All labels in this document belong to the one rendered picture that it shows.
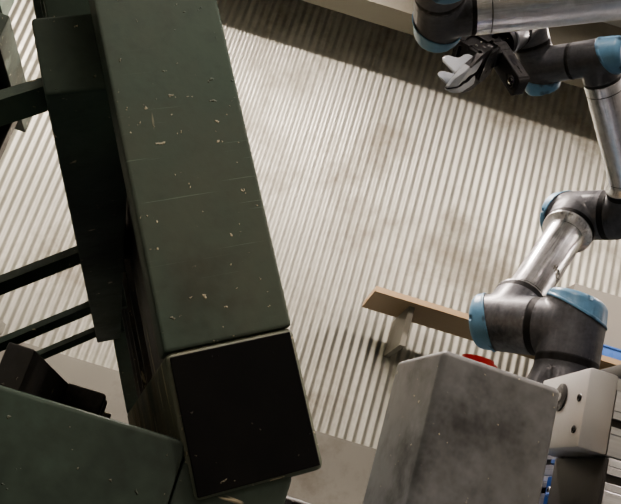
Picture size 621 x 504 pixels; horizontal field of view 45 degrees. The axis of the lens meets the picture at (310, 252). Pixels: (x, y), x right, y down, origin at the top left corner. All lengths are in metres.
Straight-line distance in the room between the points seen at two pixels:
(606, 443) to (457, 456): 0.26
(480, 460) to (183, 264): 0.31
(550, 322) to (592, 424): 0.61
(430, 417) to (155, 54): 0.40
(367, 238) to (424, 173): 0.58
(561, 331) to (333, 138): 3.55
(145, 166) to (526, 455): 0.42
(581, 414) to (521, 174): 4.25
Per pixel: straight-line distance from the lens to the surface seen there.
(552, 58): 1.67
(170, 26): 0.72
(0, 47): 2.46
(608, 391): 0.91
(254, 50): 5.12
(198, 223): 0.65
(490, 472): 0.70
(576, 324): 1.48
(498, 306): 1.55
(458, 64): 1.49
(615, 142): 1.72
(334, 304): 4.54
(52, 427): 0.63
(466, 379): 0.69
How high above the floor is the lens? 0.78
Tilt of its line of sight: 17 degrees up
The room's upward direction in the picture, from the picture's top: 17 degrees clockwise
